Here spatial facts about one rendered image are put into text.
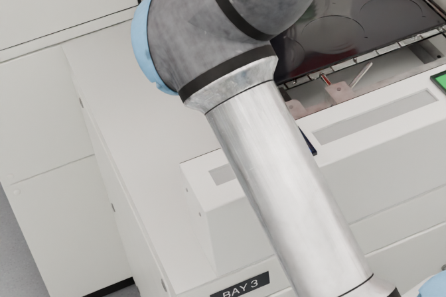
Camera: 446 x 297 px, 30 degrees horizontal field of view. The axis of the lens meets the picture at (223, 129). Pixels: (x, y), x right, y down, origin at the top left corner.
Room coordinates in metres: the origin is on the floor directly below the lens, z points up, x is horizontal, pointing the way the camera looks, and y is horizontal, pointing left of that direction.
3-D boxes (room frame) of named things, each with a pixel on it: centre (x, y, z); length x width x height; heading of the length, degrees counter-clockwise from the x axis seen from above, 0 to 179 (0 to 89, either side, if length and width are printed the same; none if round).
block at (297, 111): (0.88, -0.11, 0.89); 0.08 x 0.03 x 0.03; 17
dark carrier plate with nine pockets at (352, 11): (1.17, -0.17, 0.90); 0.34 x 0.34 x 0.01; 17
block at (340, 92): (0.90, -0.19, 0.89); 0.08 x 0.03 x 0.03; 17
